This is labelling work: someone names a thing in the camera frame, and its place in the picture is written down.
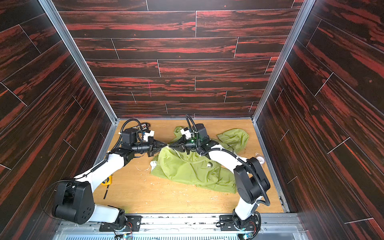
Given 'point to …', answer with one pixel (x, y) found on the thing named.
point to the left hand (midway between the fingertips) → (167, 145)
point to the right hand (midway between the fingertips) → (170, 144)
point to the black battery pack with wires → (144, 126)
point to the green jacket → (194, 168)
